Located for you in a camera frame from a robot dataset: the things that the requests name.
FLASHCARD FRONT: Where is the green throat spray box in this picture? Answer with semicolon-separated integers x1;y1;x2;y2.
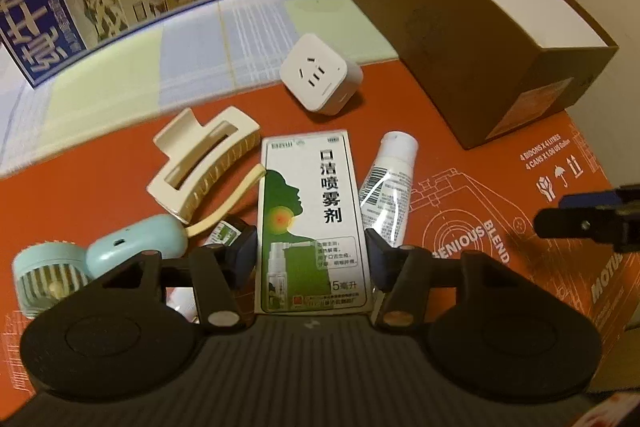
255;130;372;314

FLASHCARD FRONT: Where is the cream hair claw clip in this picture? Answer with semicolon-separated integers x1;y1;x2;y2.
146;106;266;239

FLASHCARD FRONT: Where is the white smart plug socket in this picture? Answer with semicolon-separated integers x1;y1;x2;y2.
280;34;363;116

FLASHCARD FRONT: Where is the pastel checkered tablecloth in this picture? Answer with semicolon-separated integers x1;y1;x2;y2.
1;0;397;176

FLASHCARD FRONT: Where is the white cream tube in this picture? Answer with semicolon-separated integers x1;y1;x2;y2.
359;131;419;247

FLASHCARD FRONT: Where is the red Motul cardboard sheet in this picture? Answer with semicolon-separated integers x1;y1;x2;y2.
1;63;639;426

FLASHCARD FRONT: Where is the brown shoe box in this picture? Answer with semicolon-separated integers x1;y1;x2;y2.
352;0;617;148

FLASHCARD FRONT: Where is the small spray bottle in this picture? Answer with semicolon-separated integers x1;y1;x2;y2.
166;216;257;322

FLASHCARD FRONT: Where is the mint handheld fan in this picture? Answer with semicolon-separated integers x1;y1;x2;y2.
12;215;188;319

